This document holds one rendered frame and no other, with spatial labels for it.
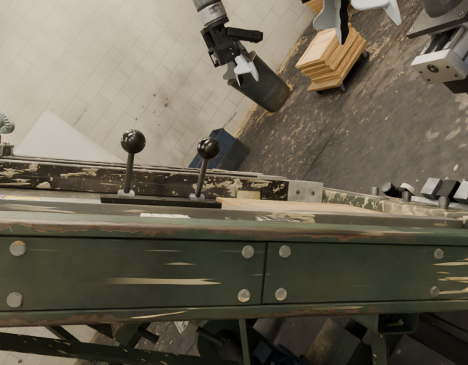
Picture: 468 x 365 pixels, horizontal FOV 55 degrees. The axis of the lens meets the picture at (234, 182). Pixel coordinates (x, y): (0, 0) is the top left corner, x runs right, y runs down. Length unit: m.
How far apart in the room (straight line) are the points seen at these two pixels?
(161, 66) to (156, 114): 0.64
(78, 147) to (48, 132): 0.30
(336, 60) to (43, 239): 3.94
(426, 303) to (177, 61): 5.85
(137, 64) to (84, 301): 5.82
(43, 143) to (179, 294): 4.31
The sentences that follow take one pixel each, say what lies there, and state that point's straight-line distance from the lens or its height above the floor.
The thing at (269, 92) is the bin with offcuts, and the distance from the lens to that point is 5.49.
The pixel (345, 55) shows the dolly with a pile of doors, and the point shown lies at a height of 0.22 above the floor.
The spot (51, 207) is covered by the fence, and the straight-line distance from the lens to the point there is 0.74.
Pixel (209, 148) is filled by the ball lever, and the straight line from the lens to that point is 0.72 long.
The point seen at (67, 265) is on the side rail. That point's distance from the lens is 0.50.
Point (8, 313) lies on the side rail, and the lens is 0.52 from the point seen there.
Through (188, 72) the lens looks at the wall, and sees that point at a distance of 6.37.
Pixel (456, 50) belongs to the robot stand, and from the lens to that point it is 1.39.
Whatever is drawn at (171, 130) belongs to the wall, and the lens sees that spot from 6.26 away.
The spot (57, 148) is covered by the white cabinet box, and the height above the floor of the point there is 1.76.
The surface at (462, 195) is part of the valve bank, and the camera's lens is 1.32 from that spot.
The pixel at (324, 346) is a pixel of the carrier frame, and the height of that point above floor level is 0.28.
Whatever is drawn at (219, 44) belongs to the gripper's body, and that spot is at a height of 1.46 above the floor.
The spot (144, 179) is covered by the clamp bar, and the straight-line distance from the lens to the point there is 1.32.
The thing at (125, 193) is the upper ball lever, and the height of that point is 1.50.
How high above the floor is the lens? 1.61
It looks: 18 degrees down
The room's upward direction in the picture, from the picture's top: 54 degrees counter-clockwise
